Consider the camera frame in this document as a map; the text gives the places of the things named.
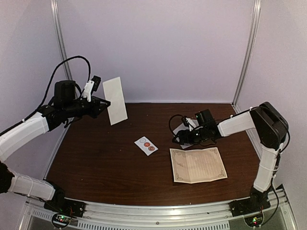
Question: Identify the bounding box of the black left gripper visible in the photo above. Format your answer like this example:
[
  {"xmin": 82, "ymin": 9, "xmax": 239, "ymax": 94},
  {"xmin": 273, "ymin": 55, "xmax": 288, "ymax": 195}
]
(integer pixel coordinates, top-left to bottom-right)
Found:
[{"xmin": 64, "ymin": 96, "xmax": 110, "ymax": 119}]

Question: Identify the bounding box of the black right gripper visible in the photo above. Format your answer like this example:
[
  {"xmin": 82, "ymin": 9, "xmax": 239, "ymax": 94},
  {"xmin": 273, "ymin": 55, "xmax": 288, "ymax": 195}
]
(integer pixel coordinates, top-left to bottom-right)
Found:
[{"xmin": 173, "ymin": 126, "xmax": 208, "ymax": 146}]

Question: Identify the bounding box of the grey envelope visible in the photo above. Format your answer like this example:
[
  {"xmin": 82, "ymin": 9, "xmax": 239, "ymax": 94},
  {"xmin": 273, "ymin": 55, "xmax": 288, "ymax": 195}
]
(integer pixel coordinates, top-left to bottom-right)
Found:
[{"xmin": 173, "ymin": 123, "xmax": 191, "ymax": 150}]

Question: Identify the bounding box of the beige letter paper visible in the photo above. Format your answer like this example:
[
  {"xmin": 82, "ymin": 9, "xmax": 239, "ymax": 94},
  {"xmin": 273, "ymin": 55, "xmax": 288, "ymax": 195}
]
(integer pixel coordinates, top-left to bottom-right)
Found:
[
  {"xmin": 103, "ymin": 77, "xmax": 128, "ymax": 125},
  {"xmin": 170, "ymin": 147, "xmax": 228, "ymax": 184}
]

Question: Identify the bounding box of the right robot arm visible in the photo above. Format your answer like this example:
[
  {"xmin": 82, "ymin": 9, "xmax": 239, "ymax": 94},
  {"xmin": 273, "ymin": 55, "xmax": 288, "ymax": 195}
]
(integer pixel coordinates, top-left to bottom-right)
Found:
[{"xmin": 172, "ymin": 102, "xmax": 290, "ymax": 193}]

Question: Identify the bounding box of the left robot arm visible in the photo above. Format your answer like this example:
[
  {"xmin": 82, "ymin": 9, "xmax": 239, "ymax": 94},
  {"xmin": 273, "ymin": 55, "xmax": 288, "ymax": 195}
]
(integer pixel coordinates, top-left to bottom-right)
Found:
[{"xmin": 0, "ymin": 76, "xmax": 111, "ymax": 213}]

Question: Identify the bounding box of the white sticker sheet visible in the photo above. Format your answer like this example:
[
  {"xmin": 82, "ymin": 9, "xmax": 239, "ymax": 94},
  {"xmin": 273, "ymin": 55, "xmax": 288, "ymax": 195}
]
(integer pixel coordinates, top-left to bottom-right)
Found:
[{"xmin": 134, "ymin": 137, "xmax": 158, "ymax": 156}]

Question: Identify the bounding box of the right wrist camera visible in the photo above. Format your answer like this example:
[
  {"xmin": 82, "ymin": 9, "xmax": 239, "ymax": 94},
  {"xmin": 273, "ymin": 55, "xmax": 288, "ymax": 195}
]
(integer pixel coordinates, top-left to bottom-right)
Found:
[{"xmin": 181, "ymin": 116, "xmax": 197, "ymax": 131}]

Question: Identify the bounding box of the right black braided cable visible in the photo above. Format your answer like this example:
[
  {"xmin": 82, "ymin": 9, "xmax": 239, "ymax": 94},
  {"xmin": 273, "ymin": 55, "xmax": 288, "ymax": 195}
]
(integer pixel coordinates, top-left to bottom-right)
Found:
[{"xmin": 169, "ymin": 115, "xmax": 187, "ymax": 138}]

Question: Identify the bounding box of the black braided cable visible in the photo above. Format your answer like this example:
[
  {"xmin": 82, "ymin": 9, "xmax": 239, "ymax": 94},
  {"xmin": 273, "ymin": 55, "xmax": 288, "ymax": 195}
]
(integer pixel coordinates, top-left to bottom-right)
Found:
[
  {"xmin": 169, "ymin": 115, "xmax": 187, "ymax": 138},
  {"xmin": 39, "ymin": 56, "xmax": 93, "ymax": 111}
]

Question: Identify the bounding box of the left black braided cable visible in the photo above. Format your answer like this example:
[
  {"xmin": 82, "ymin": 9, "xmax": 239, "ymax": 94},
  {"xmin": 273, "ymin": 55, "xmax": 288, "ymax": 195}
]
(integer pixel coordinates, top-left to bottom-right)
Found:
[{"xmin": 39, "ymin": 56, "xmax": 93, "ymax": 111}]

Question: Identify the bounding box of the front aluminium rail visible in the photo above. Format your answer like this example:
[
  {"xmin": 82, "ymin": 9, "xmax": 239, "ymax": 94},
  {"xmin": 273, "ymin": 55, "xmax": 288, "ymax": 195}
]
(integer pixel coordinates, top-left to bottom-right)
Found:
[{"xmin": 17, "ymin": 192, "xmax": 298, "ymax": 230}]

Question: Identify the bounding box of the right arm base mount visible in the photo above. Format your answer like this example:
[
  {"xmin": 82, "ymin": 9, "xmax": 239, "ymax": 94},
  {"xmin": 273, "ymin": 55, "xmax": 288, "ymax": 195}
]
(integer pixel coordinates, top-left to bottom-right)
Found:
[{"xmin": 229, "ymin": 183, "xmax": 272, "ymax": 228}]

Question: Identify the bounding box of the left aluminium frame post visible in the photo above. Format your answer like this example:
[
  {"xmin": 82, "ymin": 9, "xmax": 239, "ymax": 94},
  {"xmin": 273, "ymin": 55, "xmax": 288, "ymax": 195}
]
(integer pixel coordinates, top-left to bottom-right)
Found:
[{"xmin": 50, "ymin": 0, "xmax": 74, "ymax": 81}]

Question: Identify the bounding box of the aluminium frame post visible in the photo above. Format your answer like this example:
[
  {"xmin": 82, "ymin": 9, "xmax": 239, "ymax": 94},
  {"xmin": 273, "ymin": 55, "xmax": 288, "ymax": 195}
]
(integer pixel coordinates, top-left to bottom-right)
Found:
[
  {"xmin": 232, "ymin": 0, "xmax": 261, "ymax": 108},
  {"xmin": 50, "ymin": 0, "xmax": 74, "ymax": 81}
]

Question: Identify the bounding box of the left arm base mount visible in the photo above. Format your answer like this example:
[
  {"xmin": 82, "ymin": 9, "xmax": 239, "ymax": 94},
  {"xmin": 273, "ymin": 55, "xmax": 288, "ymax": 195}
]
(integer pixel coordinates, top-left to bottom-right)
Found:
[{"xmin": 41, "ymin": 182, "xmax": 85, "ymax": 230}]

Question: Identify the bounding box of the right aluminium frame post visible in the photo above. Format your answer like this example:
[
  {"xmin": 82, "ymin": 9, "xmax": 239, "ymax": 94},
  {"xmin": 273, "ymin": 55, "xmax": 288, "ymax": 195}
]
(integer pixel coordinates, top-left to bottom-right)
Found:
[{"xmin": 232, "ymin": 0, "xmax": 261, "ymax": 108}]

